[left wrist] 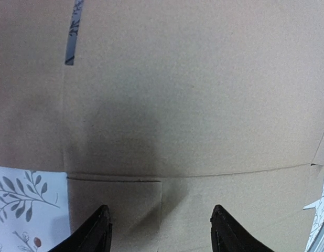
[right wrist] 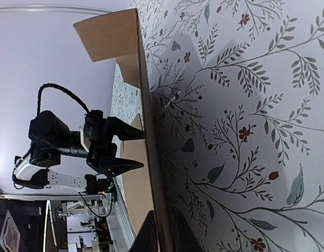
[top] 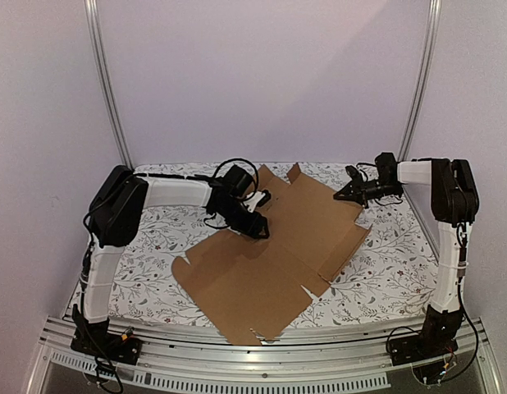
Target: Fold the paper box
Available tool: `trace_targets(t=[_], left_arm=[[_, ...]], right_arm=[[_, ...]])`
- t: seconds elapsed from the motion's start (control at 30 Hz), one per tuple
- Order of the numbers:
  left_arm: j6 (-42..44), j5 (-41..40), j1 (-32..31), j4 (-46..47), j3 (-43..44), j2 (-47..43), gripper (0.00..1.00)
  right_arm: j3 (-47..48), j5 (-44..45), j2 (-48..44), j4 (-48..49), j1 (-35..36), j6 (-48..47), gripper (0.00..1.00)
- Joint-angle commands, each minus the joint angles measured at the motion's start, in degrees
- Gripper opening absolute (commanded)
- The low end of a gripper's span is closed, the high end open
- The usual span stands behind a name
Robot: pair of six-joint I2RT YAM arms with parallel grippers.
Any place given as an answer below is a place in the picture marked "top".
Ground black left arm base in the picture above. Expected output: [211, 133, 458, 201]
[71, 330, 143, 365]

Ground aluminium frame post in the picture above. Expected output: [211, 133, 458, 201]
[84, 0, 135, 169]
[399, 0, 442, 161]

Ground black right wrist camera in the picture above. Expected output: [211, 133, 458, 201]
[345, 165, 368, 183]

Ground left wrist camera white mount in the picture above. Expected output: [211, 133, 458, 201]
[242, 190, 272, 213]

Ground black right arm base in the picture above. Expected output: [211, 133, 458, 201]
[385, 326, 458, 366]

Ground right aluminium frame post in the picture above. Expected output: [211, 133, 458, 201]
[399, 0, 442, 161]

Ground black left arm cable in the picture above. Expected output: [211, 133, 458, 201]
[146, 157, 261, 194]

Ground left aluminium frame post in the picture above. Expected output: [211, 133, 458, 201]
[84, 0, 135, 169]

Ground aluminium front rail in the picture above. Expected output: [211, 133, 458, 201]
[26, 318, 505, 393]

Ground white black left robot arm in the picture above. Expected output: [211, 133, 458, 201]
[73, 165, 271, 356]

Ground brown cardboard box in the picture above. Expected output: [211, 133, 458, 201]
[171, 164, 369, 346]

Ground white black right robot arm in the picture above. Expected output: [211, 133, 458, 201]
[333, 153, 479, 358]

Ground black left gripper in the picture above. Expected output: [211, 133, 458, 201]
[217, 201, 269, 241]

